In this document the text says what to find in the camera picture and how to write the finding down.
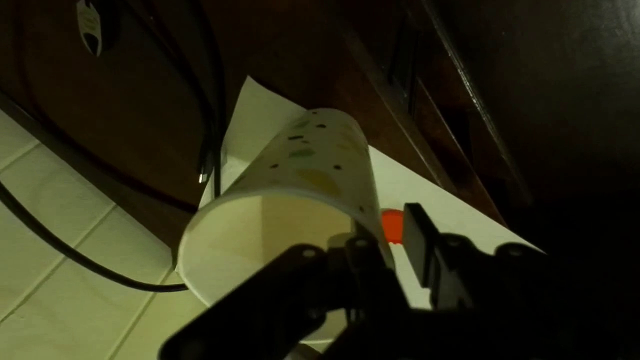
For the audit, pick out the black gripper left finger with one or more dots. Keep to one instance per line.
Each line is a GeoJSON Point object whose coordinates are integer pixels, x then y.
{"type": "Point", "coordinates": [292, 301]}

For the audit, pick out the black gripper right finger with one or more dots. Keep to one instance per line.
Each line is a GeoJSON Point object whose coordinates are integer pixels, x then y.
{"type": "Point", "coordinates": [460, 281]}

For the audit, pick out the white speckled paper coffee cup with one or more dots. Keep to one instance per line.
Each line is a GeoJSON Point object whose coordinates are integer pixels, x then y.
{"type": "Point", "coordinates": [301, 192]}

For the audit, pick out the white paper sheet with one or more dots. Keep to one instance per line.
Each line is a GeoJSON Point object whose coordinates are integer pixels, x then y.
{"type": "Point", "coordinates": [432, 200]}

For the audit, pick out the small red cap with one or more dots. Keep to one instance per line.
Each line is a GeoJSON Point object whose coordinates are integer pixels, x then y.
{"type": "Point", "coordinates": [393, 225]}

